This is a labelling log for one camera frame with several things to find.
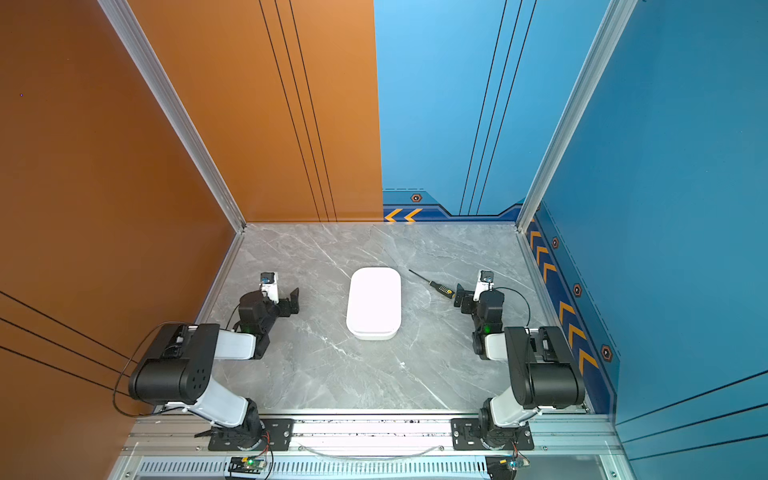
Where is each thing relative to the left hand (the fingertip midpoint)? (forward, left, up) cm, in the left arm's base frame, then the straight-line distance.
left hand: (283, 286), depth 95 cm
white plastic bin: (-6, -30, +1) cm, 30 cm away
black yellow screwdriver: (+3, -51, -4) cm, 51 cm away
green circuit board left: (-46, -2, -7) cm, 46 cm away
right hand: (0, -61, +1) cm, 61 cm away
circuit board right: (-45, -65, -5) cm, 79 cm away
